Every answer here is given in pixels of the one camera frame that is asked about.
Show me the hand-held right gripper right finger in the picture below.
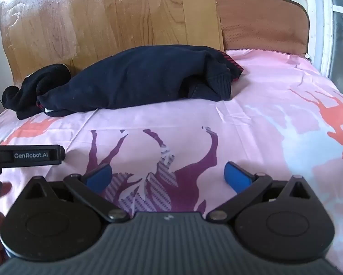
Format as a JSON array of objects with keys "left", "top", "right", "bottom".
[{"left": 207, "top": 162, "right": 313, "bottom": 224}]

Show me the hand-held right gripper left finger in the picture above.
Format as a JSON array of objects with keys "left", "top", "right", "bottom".
[{"left": 24, "top": 163, "right": 130, "bottom": 224}]

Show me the navy reindeer pattern sweater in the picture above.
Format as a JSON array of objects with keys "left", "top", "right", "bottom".
[{"left": 36, "top": 44, "right": 244, "bottom": 118}]

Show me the pink deer print bed sheet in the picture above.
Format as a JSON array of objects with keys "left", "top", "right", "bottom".
[{"left": 0, "top": 49, "right": 343, "bottom": 275}]

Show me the black fleece garment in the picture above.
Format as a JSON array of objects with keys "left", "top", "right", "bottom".
[{"left": 2, "top": 64, "right": 72, "bottom": 120}]

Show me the wooden headboard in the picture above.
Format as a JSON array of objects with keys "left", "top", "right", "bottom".
[{"left": 0, "top": 0, "right": 225, "bottom": 82}]

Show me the brown mesh cushion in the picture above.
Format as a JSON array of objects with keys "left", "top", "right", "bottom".
[{"left": 215, "top": 0, "right": 311, "bottom": 61}]

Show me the white window frame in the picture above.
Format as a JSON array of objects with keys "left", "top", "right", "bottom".
[{"left": 303, "top": 0, "right": 343, "bottom": 82}]

